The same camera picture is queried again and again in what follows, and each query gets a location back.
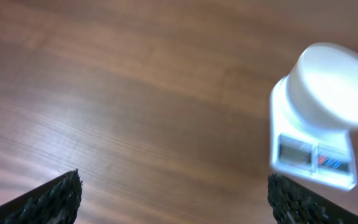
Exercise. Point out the white digital kitchen scale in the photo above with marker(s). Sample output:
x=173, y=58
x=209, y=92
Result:
x=299, y=149

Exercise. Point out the white bowl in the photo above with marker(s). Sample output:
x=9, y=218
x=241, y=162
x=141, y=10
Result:
x=323, y=86

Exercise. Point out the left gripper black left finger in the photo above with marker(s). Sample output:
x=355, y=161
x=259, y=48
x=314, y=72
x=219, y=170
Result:
x=56, y=201

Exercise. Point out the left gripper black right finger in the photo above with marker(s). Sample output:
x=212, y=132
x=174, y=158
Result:
x=293, y=203

